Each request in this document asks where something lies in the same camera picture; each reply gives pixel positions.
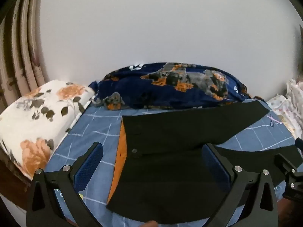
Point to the white spotted cloth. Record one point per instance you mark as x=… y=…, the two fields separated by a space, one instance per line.
x=288 y=106

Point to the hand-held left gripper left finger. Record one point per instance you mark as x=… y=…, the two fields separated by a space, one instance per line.
x=90 y=167

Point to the brown wooden bed frame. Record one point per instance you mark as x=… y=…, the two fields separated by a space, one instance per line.
x=9 y=182

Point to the black pants with orange lining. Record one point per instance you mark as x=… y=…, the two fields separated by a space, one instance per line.
x=165 y=170

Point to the white floral pillow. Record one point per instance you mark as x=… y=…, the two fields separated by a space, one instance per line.
x=35 y=123

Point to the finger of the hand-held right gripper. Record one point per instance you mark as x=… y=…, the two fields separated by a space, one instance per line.
x=284 y=162

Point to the blue checked bed sheet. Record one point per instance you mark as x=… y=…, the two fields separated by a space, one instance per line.
x=99 y=127

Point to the beige patterned curtain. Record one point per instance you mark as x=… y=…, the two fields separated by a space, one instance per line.
x=19 y=63

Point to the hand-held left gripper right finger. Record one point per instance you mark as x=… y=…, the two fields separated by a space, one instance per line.
x=215 y=167

